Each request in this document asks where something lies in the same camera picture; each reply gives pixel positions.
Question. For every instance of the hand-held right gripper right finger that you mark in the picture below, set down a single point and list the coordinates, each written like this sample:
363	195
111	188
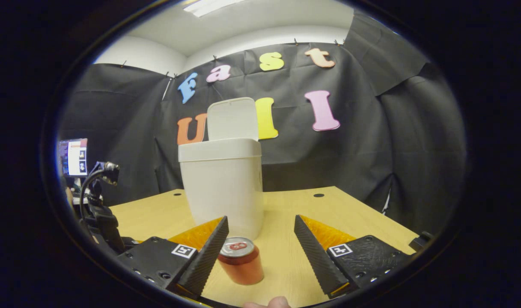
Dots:
318	261

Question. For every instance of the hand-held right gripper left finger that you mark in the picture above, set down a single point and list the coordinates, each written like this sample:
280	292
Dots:
204	261

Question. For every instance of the red pop can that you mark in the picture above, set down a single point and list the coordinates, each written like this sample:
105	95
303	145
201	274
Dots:
241	265

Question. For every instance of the white desktop garbage bin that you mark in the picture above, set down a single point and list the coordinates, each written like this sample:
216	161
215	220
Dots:
221	184

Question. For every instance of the wooden desktop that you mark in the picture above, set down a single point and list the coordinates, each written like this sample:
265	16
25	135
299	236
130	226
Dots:
281	252

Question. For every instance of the computer monitor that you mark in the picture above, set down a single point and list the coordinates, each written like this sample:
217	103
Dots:
74	157

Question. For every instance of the black backdrop cloth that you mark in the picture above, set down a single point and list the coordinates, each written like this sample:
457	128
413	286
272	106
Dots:
350	162

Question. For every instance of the small black block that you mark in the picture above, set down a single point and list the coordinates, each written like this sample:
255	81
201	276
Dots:
421	241

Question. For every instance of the long ceiling light panel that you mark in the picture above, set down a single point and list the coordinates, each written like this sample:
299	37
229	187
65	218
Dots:
213	6

